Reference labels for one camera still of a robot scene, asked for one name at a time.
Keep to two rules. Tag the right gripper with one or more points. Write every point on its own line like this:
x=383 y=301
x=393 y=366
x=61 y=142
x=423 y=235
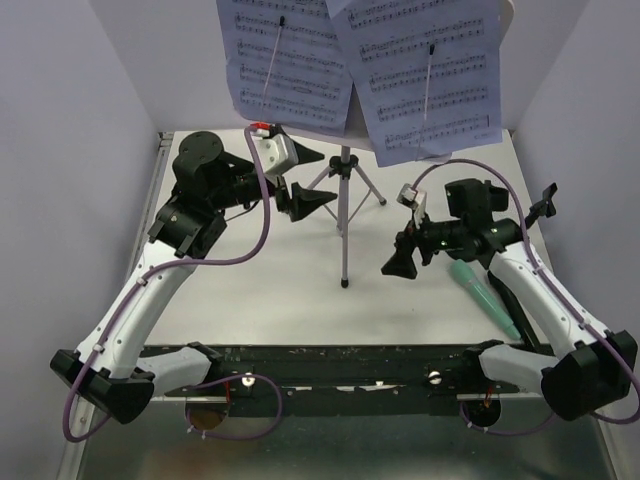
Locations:
x=401 y=263

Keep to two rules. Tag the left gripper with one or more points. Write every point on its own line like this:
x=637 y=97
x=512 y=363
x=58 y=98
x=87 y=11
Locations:
x=303 y=201

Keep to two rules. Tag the green microphone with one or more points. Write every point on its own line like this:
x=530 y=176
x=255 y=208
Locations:
x=466 y=278

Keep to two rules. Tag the black microphone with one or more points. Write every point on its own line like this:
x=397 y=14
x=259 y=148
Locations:
x=516 y=313

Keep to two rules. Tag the black mic stand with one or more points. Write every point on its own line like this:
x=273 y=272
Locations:
x=542 y=208

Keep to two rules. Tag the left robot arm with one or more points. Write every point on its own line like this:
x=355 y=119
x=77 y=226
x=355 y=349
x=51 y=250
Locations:
x=107 y=368

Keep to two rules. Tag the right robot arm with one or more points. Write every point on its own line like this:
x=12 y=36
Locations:
x=590 y=366

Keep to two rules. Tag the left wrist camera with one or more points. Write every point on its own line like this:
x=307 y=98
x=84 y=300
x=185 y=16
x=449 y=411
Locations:
x=275 y=149

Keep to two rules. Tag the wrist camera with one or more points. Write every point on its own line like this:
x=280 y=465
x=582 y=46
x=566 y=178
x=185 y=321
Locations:
x=275 y=149
x=414 y=199

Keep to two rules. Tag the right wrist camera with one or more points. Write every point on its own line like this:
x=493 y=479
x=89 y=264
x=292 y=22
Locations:
x=414 y=199

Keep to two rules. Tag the black mounting rail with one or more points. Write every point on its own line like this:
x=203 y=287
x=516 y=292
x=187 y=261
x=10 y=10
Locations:
x=316 y=381

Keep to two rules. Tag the aluminium frame rail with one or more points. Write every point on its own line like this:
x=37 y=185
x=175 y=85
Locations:
x=81 y=419

